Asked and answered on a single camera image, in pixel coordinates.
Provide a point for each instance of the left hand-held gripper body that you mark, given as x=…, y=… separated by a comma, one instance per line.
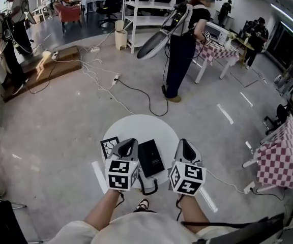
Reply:
x=118, y=174

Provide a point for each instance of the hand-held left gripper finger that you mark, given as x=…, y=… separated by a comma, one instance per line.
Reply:
x=135, y=154
x=114, y=152

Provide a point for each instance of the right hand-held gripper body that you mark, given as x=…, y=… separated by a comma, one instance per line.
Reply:
x=189, y=177

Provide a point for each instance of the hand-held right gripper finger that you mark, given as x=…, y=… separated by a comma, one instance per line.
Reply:
x=196, y=157
x=178, y=156

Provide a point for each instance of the person's left forearm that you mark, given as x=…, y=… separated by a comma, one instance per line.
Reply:
x=103, y=210

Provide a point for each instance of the person's right forearm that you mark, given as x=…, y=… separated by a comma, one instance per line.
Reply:
x=193, y=212

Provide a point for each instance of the black telephone base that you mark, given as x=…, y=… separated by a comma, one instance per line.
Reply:
x=150, y=159

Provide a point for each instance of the round white side table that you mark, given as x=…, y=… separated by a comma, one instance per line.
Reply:
x=141, y=128

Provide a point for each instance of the checkered cloth right table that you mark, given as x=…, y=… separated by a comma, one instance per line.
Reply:
x=249, y=163

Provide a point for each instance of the person's cream shirt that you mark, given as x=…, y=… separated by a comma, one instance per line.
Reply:
x=141, y=230

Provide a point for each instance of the white power strip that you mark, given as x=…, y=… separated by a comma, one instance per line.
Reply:
x=116, y=79
x=249, y=187
x=94, y=49
x=55, y=55

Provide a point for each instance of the black power adapter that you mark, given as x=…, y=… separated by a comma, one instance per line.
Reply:
x=164, y=89

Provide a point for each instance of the person's black backpack rig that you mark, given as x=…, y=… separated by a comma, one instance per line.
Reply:
x=250, y=231

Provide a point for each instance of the pink checkered tablecloth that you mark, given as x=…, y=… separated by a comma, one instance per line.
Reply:
x=220, y=52
x=278, y=166

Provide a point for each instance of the wooden step platform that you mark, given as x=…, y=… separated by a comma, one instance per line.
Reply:
x=60, y=67

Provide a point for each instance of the grey backpack rig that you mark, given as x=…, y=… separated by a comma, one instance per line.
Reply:
x=7, y=32
x=151, y=47
x=30, y=16

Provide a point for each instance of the beige trash bin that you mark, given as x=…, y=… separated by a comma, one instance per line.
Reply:
x=121, y=39

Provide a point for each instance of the white vase with flowers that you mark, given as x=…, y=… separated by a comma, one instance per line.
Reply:
x=228, y=44

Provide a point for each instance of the small round yellow table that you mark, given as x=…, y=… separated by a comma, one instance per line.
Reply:
x=245, y=42

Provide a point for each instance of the white microwave oven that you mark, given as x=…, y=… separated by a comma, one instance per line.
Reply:
x=219, y=33

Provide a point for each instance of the white shelf rack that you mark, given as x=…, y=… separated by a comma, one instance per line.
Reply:
x=144, y=20

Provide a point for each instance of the dark double door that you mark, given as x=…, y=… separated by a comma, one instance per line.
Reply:
x=287, y=47

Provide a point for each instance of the pink armchair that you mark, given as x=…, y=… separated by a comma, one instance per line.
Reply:
x=69, y=13

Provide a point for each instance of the ceiling strip light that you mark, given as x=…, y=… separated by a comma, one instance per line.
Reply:
x=291, y=29
x=286, y=16

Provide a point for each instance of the white folding table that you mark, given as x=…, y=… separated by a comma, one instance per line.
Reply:
x=39, y=8

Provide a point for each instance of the white table frame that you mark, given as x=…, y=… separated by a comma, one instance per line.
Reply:
x=200, y=72

